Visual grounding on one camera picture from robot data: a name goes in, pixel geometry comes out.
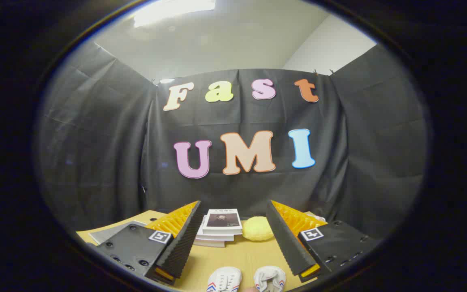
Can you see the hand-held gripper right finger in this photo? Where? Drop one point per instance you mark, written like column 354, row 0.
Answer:
column 286, row 243

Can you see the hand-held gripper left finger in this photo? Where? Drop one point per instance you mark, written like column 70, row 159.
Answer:
column 185, row 243

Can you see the white striped canvas shoe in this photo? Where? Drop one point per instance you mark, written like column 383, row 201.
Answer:
column 224, row 280
column 270, row 278

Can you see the grey storage box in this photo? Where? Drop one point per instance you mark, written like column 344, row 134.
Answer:
column 114, row 233

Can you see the white paperback book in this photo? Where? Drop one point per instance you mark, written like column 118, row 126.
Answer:
column 215, row 237
column 209, row 243

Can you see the yellow round bread plush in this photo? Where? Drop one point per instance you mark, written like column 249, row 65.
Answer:
column 258, row 229

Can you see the pink plush toy green shirt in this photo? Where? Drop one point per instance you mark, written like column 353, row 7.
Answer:
column 316, row 217

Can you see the white portrait cover book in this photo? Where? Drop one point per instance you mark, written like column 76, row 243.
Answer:
column 222, row 221

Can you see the black backdrop cloth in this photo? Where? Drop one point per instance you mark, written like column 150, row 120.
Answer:
column 95, row 142

